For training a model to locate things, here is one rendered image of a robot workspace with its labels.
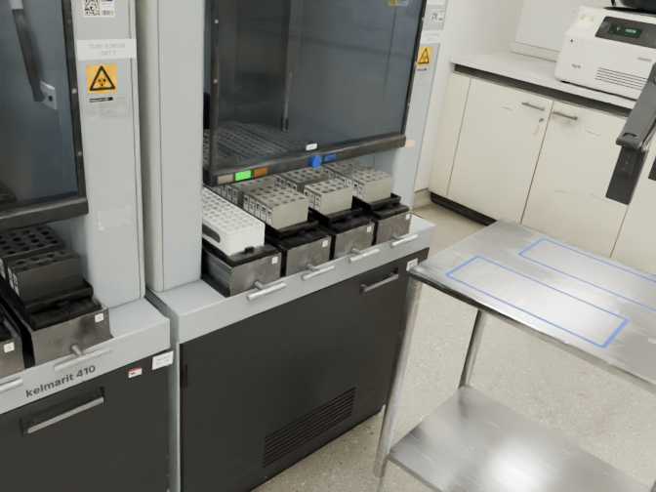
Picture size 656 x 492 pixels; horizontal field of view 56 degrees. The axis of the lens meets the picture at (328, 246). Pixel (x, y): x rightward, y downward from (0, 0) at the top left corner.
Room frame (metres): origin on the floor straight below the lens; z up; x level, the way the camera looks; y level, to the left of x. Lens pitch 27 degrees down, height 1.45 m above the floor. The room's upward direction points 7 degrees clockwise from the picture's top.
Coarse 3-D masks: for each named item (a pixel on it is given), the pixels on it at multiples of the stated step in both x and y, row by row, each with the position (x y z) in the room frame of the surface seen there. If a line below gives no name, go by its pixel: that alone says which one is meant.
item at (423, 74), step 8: (432, 0) 1.64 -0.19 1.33; (440, 0) 1.66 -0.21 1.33; (432, 16) 1.65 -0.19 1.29; (440, 16) 1.67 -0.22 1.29; (424, 48) 1.64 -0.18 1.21; (424, 56) 1.64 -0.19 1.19; (424, 64) 1.64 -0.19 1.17; (416, 72) 1.63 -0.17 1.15; (424, 72) 1.65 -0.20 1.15; (416, 80) 1.63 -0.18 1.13; (424, 80) 1.65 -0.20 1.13; (408, 144) 1.64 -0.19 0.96
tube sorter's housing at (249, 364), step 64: (192, 0) 1.15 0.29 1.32; (448, 0) 1.69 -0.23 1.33; (192, 64) 1.15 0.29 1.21; (192, 128) 1.15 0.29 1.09; (192, 192) 1.15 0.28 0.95; (192, 256) 1.15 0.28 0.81; (384, 256) 1.47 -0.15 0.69; (192, 320) 1.05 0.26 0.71; (256, 320) 1.17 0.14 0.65; (320, 320) 1.32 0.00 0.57; (384, 320) 1.51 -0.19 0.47; (192, 384) 1.05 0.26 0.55; (256, 384) 1.18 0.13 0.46; (320, 384) 1.34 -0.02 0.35; (384, 384) 1.55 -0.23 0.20; (192, 448) 1.05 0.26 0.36; (256, 448) 1.19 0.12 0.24
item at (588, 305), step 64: (448, 256) 1.26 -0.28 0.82; (512, 256) 1.30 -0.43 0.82; (576, 256) 1.34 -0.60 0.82; (512, 320) 1.03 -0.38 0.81; (576, 320) 1.04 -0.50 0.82; (640, 320) 1.07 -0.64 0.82; (640, 384) 0.88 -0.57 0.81; (384, 448) 1.17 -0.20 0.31; (448, 448) 1.22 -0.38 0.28; (512, 448) 1.25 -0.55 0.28; (576, 448) 1.28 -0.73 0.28
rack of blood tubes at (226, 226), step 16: (208, 192) 1.36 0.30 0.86; (208, 208) 1.27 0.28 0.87; (224, 208) 1.29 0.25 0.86; (208, 224) 1.20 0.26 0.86; (224, 224) 1.20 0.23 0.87; (240, 224) 1.22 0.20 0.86; (256, 224) 1.24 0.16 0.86; (208, 240) 1.20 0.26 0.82; (224, 240) 1.16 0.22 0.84; (240, 240) 1.17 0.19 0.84; (256, 240) 1.20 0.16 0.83
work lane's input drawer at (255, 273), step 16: (208, 256) 1.17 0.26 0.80; (224, 256) 1.15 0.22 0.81; (240, 256) 1.15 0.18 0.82; (256, 256) 1.17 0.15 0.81; (272, 256) 1.19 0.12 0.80; (224, 272) 1.13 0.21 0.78; (240, 272) 1.13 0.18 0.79; (256, 272) 1.16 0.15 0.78; (272, 272) 1.20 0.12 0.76; (240, 288) 1.13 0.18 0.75; (272, 288) 1.14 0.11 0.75
